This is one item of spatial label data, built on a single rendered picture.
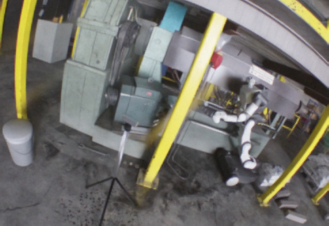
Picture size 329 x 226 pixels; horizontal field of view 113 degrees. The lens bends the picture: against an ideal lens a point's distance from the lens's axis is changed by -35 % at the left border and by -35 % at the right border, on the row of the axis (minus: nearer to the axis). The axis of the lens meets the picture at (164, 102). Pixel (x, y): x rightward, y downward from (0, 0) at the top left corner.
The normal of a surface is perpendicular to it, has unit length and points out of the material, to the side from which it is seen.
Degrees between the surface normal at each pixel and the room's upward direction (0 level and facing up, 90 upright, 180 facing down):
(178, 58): 90
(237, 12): 90
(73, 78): 90
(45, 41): 91
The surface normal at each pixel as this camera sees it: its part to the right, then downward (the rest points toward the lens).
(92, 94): -0.06, 0.38
